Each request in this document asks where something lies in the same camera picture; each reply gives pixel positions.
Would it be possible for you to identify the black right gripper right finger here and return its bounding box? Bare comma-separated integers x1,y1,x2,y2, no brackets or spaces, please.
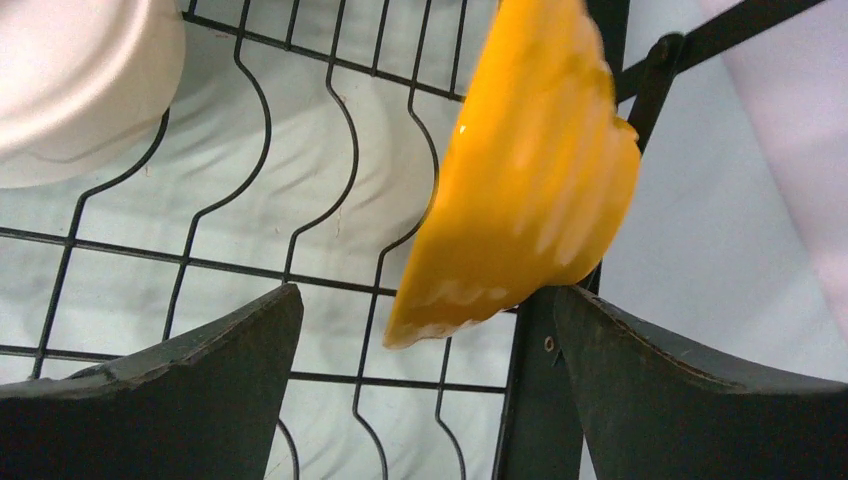
554,287,847,479

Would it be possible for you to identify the black wire dish rack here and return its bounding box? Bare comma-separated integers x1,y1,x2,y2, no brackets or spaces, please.
1,1,847,479

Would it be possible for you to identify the white two-handled soup bowl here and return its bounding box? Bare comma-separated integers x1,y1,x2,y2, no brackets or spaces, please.
1,1,186,189

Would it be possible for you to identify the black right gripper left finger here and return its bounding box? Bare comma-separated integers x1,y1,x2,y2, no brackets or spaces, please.
1,284,304,479

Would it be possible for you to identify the yellow orange bowl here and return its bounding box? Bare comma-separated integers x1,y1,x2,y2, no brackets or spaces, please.
383,1,641,349

